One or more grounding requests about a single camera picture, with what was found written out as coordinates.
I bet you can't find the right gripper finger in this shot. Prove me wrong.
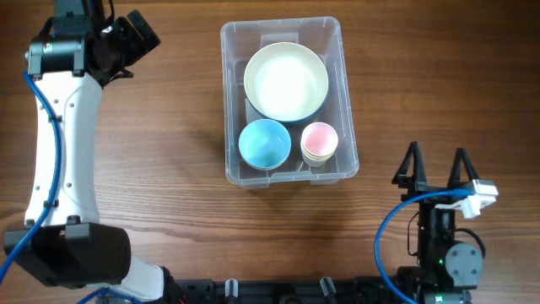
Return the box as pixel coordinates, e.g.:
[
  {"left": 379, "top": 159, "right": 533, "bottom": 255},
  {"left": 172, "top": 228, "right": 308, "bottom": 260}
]
[
  {"left": 446, "top": 147, "right": 481, "bottom": 188},
  {"left": 391, "top": 141, "right": 427, "bottom": 188}
]

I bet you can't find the cream cup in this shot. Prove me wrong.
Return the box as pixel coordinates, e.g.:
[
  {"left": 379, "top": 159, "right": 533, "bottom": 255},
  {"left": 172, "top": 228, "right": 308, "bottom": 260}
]
[{"left": 302, "top": 155, "right": 329, "bottom": 167}]

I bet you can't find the pink cup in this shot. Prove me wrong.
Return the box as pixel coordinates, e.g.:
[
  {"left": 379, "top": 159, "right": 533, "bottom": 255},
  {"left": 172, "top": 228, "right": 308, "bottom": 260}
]
[{"left": 300, "top": 122, "right": 339, "bottom": 158}]

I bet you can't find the light blue small bowl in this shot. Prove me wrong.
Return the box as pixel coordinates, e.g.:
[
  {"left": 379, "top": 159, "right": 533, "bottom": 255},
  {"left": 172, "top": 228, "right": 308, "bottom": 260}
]
[{"left": 238, "top": 119, "right": 292, "bottom": 171}]

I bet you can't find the dark blue bowl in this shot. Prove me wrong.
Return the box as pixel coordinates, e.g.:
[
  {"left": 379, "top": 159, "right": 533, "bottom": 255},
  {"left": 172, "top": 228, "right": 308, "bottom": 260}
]
[{"left": 253, "top": 100, "right": 327, "bottom": 127}]

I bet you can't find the cream large bowl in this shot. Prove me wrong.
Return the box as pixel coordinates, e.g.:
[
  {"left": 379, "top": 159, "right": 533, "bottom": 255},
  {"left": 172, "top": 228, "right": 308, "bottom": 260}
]
[{"left": 243, "top": 42, "right": 330, "bottom": 123}]

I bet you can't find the yellow cup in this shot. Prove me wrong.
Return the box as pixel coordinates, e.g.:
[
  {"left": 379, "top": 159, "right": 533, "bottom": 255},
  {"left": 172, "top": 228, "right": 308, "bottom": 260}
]
[{"left": 300, "top": 145, "right": 335, "bottom": 161}]

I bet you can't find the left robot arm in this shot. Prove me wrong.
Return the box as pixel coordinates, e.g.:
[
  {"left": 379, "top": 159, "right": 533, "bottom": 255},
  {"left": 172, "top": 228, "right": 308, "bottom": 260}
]
[{"left": 1, "top": 1, "right": 166, "bottom": 303}]

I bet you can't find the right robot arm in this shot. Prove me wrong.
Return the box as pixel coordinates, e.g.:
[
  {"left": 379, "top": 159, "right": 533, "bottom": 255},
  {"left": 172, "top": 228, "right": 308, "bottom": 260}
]
[{"left": 381, "top": 142, "right": 499, "bottom": 303}]

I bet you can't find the clear plastic storage container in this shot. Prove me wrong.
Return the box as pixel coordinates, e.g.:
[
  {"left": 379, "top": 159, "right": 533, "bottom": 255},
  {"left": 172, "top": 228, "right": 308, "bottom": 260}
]
[{"left": 220, "top": 16, "right": 359, "bottom": 189}]

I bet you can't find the left blue cable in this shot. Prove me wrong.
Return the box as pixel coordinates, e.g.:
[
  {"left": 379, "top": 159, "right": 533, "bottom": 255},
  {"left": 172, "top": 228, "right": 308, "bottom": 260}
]
[{"left": 0, "top": 70, "right": 144, "bottom": 304}]

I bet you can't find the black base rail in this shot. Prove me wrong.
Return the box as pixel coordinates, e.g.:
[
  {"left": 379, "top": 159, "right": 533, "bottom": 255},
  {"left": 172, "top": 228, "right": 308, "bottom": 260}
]
[{"left": 176, "top": 277, "right": 404, "bottom": 304}]

